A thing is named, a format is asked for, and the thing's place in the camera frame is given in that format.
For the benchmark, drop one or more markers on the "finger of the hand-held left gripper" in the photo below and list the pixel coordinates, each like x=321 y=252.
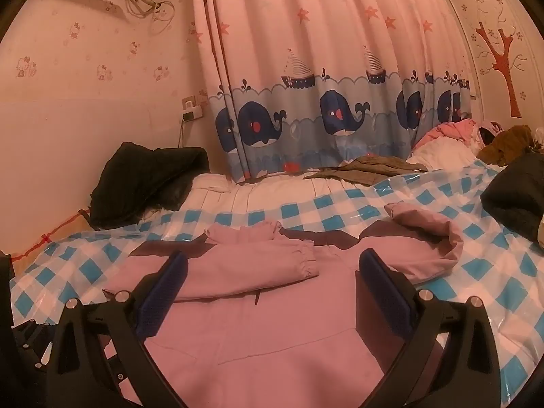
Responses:
x=32 y=344

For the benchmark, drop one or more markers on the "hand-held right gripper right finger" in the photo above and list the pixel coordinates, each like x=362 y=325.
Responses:
x=384 y=293

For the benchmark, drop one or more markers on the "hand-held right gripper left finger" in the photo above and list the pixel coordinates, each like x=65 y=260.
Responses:
x=163 y=293

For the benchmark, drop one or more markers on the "pink hooded jacket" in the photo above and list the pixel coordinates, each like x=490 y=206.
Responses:
x=263 y=327

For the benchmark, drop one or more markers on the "pink clothes pile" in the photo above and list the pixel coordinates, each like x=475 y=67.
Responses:
x=450 y=129

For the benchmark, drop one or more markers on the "beige mattress with red lines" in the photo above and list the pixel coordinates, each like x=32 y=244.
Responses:
x=51 y=236

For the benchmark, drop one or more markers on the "blue white checked plastic sheet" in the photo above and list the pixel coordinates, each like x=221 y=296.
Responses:
x=323 y=212

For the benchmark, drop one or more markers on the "black quilted garment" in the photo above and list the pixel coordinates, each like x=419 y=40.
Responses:
x=140 y=178

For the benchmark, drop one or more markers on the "olive green garment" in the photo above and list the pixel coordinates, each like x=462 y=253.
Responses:
x=369 y=168

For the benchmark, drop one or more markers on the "black padded garment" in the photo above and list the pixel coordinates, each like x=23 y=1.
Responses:
x=514 y=195

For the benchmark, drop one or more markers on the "brown garment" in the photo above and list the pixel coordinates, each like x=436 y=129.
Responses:
x=508 y=142

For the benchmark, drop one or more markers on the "whale print curtain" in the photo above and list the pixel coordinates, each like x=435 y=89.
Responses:
x=297 y=29

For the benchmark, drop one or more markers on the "white wall socket with charger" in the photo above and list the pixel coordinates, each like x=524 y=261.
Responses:
x=192 y=108

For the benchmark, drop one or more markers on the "red tree wall sticker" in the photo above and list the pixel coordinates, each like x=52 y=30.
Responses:
x=505 y=63

